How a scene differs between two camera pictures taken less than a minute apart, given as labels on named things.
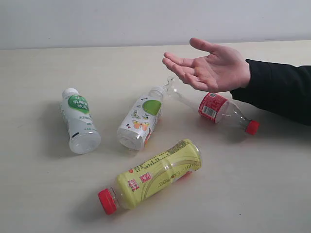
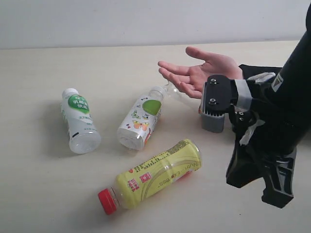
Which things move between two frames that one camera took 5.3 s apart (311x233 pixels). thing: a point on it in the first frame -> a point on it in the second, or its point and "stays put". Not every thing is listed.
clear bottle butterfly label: (133, 132) stays put
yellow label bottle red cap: (133, 184) stays put
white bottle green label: (84, 136) stays put
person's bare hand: (223, 70) -> (192, 79)
